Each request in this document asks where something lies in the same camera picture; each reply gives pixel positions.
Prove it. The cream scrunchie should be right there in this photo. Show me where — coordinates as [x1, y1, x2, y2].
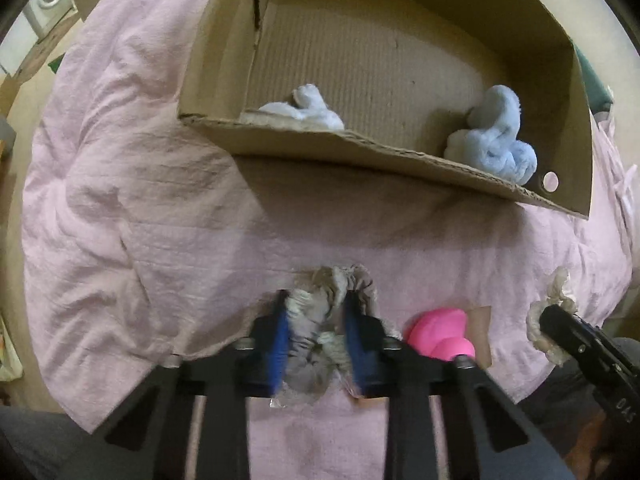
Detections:
[526, 266, 578, 366]

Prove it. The pink rubber toy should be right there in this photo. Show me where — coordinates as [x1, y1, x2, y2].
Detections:
[406, 309, 476, 361]

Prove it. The grey striped plush toy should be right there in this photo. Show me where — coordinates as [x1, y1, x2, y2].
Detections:
[270, 264, 380, 408]

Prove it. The light blue plush toy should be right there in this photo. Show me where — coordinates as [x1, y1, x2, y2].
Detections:
[444, 84, 538, 185]

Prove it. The light blue white soft toy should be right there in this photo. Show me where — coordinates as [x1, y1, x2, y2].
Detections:
[239, 84, 345, 131]

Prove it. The pink bed blanket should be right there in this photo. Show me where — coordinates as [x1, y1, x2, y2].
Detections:
[22, 0, 637, 480]

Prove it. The teal sofa cushion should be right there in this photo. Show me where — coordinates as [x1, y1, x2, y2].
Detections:
[575, 47, 614, 114]

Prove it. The brown cardboard box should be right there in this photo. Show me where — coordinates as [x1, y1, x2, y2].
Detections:
[178, 0, 592, 218]

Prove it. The white washing machine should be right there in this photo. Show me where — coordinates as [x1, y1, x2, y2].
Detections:
[23, 0, 75, 40]

